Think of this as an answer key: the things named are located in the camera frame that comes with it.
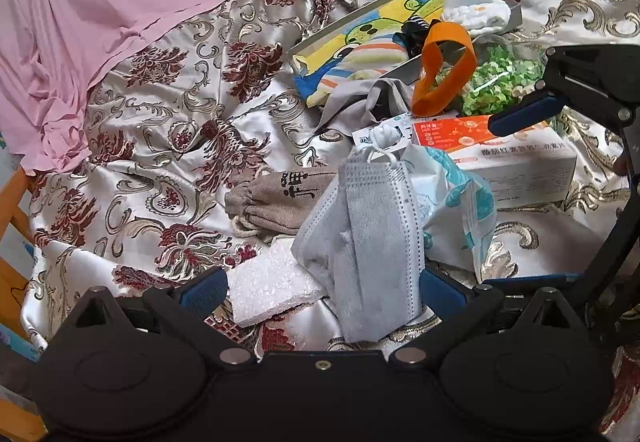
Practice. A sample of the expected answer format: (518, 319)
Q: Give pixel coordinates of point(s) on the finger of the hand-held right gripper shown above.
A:
(530, 279)
(525, 114)

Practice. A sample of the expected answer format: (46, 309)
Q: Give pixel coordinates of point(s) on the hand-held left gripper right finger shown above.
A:
(442, 294)

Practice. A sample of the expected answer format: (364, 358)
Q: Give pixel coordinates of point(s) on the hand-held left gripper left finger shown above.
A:
(202, 294)

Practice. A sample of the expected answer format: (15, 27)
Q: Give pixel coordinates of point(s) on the white and teal mask packet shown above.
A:
(460, 212)

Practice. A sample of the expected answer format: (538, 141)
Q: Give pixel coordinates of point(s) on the grey face mask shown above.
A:
(370, 232)

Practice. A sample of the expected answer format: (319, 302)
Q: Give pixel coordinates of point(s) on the orange ribbed elastic band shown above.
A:
(427, 91)

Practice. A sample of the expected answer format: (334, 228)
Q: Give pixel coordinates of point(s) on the white baby cloth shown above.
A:
(475, 11)

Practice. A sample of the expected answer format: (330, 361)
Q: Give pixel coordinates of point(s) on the striped towel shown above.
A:
(360, 56)

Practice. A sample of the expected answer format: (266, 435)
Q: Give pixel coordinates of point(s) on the metal tray with cartoon drawing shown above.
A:
(380, 16)

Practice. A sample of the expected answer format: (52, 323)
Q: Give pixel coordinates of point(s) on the bag of green pieces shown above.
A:
(495, 71)

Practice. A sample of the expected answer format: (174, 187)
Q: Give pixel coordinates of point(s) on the orange and white medicine box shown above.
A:
(520, 171)

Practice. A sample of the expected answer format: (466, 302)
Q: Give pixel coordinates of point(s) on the white foam block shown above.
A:
(270, 282)

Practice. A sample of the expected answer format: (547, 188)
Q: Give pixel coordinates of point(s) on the floral satin blanket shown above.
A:
(175, 121)

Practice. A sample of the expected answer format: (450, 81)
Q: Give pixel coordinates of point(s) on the grey cloth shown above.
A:
(350, 96)

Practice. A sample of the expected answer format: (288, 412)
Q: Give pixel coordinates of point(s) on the light blue packet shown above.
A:
(15, 344)

